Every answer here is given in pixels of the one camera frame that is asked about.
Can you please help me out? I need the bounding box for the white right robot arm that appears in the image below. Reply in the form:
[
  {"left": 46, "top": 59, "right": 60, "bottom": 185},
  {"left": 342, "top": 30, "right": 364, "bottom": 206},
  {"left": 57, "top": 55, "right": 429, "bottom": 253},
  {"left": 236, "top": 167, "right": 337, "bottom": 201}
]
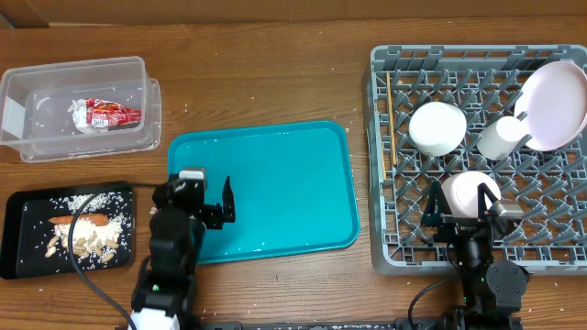
[{"left": 372, "top": 181, "right": 530, "bottom": 330}]

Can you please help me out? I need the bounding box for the teal plastic tray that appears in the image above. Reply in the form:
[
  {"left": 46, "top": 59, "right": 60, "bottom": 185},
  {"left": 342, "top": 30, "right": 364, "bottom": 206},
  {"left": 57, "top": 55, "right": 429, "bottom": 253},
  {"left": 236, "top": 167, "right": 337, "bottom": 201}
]
[{"left": 167, "top": 120, "right": 360, "bottom": 264}]

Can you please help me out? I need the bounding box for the wooden chopstick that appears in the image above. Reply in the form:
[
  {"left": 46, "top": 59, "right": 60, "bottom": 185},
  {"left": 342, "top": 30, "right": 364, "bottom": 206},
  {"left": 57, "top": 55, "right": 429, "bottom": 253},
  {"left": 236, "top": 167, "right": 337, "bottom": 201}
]
[
  {"left": 386, "top": 71, "right": 397, "bottom": 167},
  {"left": 381, "top": 142, "right": 387, "bottom": 182}
]

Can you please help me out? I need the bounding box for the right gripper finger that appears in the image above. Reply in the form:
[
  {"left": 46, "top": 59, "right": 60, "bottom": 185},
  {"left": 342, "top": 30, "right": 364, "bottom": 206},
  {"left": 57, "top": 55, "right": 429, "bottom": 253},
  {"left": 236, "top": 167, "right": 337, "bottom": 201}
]
[
  {"left": 421, "top": 181, "right": 448, "bottom": 226},
  {"left": 477, "top": 183, "right": 501, "bottom": 216}
]

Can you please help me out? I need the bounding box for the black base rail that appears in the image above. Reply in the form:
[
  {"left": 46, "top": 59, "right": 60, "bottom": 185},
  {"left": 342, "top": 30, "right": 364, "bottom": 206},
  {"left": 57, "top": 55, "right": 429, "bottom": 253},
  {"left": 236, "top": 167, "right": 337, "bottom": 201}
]
[{"left": 188, "top": 315, "right": 523, "bottom": 330}]

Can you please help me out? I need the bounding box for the pink bowl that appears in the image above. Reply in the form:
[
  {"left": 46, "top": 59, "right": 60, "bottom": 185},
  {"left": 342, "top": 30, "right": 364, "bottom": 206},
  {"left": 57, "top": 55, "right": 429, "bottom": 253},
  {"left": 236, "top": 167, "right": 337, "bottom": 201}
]
[{"left": 441, "top": 171, "right": 502, "bottom": 218}]

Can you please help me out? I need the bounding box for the white cup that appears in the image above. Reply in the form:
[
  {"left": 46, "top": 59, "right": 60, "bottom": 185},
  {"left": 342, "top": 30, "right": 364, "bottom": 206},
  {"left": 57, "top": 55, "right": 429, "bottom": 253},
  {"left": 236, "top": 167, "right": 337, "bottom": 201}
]
[{"left": 477, "top": 116, "right": 526, "bottom": 160}]

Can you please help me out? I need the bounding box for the white bowl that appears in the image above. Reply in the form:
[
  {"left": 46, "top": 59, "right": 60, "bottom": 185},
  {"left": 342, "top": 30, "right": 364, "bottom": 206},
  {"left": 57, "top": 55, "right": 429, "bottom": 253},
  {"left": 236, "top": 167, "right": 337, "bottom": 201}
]
[{"left": 408, "top": 102, "right": 467, "bottom": 157}]

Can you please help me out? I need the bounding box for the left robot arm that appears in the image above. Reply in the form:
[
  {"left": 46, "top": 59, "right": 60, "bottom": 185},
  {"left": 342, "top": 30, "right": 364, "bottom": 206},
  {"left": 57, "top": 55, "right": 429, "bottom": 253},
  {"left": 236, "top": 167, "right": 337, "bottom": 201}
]
[{"left": 127, "top": 169, "right": 236, "bottom": 330}]

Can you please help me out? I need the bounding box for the orange carrot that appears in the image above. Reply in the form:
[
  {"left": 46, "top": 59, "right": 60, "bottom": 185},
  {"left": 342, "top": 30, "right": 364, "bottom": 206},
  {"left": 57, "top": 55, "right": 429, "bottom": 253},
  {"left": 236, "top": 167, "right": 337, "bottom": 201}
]
[{"left": 49, "top": 214, "right": 109, "bottom": 226}]

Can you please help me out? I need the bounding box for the pink plate with food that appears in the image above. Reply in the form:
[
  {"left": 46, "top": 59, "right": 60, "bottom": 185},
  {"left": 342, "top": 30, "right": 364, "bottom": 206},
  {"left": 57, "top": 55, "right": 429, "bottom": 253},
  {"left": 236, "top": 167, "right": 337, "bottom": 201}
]
[{"left": 515, "top": 61, "right": 586, "bottom": 151}]

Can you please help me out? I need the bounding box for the clear plastic bin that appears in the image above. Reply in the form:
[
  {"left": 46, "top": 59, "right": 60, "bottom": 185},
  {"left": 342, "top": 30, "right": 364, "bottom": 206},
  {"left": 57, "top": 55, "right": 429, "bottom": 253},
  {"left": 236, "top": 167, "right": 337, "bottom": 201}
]
[{"left": 1, "top": 56, "right": 162, "bottom": 162}]

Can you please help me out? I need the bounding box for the white tissue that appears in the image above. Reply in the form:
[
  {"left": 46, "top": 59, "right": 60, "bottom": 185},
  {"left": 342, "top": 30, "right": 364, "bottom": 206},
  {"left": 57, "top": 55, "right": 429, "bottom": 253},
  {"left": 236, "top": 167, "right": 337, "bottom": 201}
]
[{"left": 68, "top": 99, "right": 98, "bottom": 134}]

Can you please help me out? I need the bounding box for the grey dish rack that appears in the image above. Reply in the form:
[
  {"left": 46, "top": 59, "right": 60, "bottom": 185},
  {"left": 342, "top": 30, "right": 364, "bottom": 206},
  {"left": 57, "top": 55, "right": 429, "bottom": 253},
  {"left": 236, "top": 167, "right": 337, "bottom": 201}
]
[{"left": 363, "top": 45, "right": 586, "bottom": 275}]

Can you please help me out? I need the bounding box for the spilled food scraps pile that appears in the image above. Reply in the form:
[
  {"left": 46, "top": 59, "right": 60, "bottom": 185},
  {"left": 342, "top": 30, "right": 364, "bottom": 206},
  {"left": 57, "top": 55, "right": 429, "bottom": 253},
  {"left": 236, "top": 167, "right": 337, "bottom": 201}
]
[{"left": 45, "top": 192, "right": 134, "bottom": 269}]

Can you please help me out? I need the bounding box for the black tray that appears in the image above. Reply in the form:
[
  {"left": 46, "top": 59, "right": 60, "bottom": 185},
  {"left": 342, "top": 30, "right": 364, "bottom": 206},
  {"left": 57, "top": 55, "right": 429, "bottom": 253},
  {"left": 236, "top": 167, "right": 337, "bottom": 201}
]
[{"left": 1, "top": 181, "right": 135, "bottom": 280}]

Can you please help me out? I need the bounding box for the red snack wrapper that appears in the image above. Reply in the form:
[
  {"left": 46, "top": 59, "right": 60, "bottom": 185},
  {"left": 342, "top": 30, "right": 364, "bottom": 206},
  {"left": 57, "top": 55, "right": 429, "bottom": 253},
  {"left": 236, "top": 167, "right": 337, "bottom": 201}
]
[{"left": 85, "top": 98, "right": 142, "bottom": 128}]

